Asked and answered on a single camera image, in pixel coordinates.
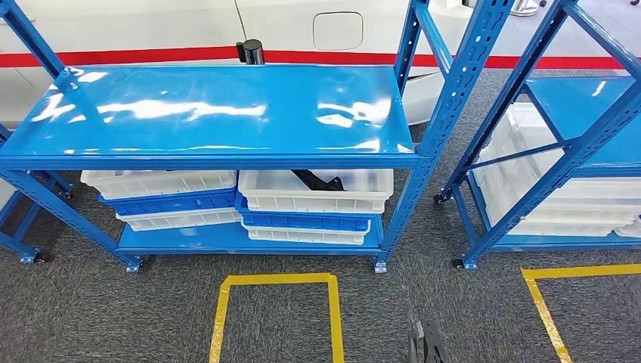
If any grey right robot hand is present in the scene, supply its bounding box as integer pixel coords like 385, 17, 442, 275
400, 320, 449, 363

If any black curved part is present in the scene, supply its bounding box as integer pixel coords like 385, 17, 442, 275
290, 169, 346, 192

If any blue plastic crate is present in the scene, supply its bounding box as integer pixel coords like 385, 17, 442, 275
98, 189, 238, 217
235, 192, 374, 234

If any yellow floor tape square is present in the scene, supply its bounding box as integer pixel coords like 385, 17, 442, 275
209, 272, 345, 363

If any red barrier belt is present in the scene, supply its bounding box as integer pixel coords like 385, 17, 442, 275
0, 45, 240, 69
264, 50, 627, 71

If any chrome chair base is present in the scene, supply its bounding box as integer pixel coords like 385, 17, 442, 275
510, 0, 547, 17

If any white car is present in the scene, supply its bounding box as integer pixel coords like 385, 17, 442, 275
0, 0, 474, 130

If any black stanchion post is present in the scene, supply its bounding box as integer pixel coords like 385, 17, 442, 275
235, 38, 265, 66

